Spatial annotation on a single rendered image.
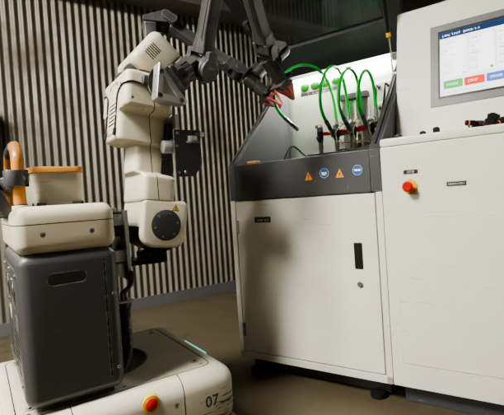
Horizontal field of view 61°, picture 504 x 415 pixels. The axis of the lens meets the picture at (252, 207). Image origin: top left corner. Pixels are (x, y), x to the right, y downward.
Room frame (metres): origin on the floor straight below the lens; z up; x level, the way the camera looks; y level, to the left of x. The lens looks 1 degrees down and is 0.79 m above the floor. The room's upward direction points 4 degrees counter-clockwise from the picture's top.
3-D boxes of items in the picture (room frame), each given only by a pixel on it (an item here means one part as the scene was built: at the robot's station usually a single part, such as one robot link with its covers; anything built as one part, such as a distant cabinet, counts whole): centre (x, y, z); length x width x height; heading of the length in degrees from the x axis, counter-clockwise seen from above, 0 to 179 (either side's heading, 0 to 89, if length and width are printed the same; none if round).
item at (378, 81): (2.05, -0.69, 1.20); 0.13 x 0.03 x 0.31; 56
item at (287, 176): (1.77, -0.20, 0.87); 0.62 x 0.04 x 0.16; 56
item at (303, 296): (1.76, -0.19, 0.44); 0.65 x 0.02 x 0.68; 56
